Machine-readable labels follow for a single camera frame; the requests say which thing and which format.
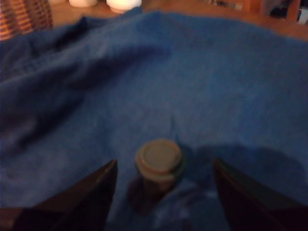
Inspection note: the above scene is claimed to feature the brown coffee capsule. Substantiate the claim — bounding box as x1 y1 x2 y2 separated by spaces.
134 139 187 204

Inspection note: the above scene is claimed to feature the blue cloth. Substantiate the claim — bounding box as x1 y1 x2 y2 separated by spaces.
0 7 308 231

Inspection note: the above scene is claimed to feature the white insulated bottle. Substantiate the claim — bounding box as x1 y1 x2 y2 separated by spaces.
68 0 98 8

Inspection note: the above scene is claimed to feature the wicker basket with handle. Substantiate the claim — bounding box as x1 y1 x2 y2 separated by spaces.
0 0 54 41

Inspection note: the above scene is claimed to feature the small white round camera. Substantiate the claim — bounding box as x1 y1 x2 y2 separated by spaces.
105 0 143 14

